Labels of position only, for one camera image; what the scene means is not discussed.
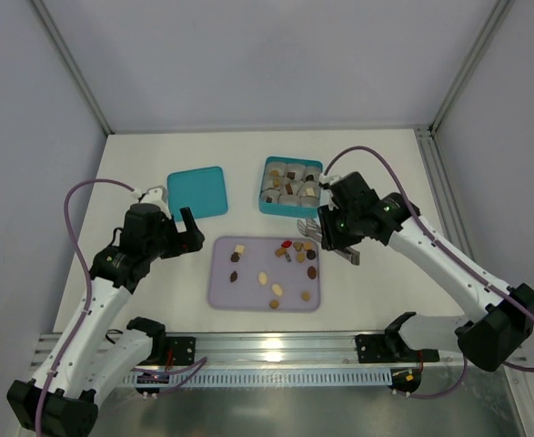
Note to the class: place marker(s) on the metal tongs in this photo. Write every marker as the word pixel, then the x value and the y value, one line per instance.
pixel 309 227

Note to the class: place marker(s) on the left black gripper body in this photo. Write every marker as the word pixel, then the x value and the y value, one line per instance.
pixel 183 239

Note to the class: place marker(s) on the slotted cable duct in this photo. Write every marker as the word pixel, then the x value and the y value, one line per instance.
pixel 268 378

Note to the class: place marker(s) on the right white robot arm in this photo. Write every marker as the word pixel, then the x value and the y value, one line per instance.
pixel 490 327

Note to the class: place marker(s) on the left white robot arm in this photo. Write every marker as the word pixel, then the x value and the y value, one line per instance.
pixel 66 392

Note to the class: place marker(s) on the teal box lid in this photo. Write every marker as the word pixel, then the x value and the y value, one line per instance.
pixel 203 190

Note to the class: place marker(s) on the purple tray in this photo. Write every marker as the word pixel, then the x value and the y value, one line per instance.
pixel 260 256

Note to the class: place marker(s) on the tan barrel chocolate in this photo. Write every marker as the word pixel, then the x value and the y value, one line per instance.
pixel 280 251

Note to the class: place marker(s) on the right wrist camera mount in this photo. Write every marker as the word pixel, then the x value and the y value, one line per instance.
pixel 326 181

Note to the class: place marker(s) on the brown leaf chocolate right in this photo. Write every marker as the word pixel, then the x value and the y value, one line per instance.
pixel 312 272

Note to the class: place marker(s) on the white swirl oval chocolate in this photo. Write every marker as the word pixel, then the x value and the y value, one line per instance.
pixel 262 278

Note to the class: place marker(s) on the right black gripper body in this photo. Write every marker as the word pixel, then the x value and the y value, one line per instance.
pixel 329 229

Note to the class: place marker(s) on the aluminium frame rail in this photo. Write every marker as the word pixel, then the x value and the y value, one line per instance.
pixel 327 347

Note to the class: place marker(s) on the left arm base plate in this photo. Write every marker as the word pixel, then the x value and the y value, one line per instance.
pixel 180 351

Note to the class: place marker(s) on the teal chocolate box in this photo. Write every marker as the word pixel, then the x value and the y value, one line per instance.
pixel 289 189

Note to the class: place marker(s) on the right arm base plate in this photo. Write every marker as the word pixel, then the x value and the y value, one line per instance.
pixel 372 348

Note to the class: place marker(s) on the cream oval chocolate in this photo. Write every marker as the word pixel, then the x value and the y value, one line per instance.
pixel 277 290

